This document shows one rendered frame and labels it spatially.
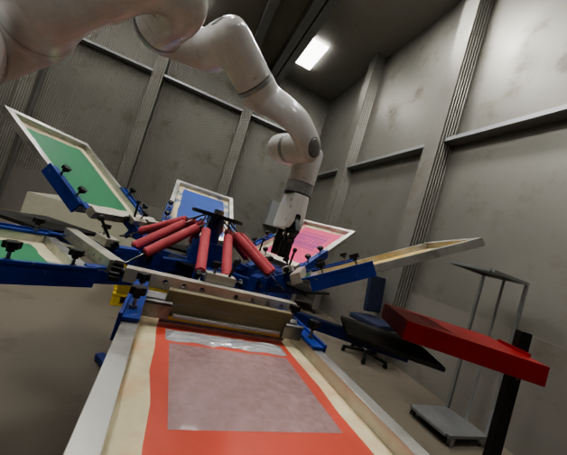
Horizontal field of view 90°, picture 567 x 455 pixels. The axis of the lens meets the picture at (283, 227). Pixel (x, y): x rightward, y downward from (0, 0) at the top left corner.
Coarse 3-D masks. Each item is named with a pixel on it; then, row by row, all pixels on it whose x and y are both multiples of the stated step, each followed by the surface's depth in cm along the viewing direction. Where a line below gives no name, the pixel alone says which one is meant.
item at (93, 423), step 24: (120, 336) 60; (120, 360) 52; (312, 360) 86; (96, 384) 44; (120, 384) 46; (336, 384) 74; (96, 408) 39; (360, 408) 65; (72, 432) 34; (96, 432) 35; (384, 432) 58
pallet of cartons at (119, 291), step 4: (116, 284) 355; (116, 288) 338; (120, 288) 326; (124, 288) 328; (128, 288) 330; (152, 288) 342; (156, 288) 345; (112, 292) 351; (116, 292) 325; (120, 292) 326; (124, 292) 328; (112, 296) 322; (116, 296) 324; (120, 296) 326; (124, 296) 328; (112, 300) 323; (116, 300) 325; (112, 304) 323; (116, 304) 325; (120, 304) 327
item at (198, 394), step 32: (160, 352) 66; (192, 352) 70; (224, 352) 76; (160, 384) 54; (192, 384) 57; (224, 384) 61; (160, 416) 46; (192, 416) 48; (224, 416) 51; (256, 416) 53; (160, 448) 40; (192, 448) 42; (224, 448) 44; (256, 448) 46
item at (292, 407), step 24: (240, 336) 90; (240, 360) 74; (264, 360) 78; (288, 360) 83; (264, 384) 66; (288, 384) 69; (312, 384) 73; (264, 408) 57; (288, 408) 59; (312, 408) 62; (288, 432) 52; (312, 432) 54; (336, 432) 56
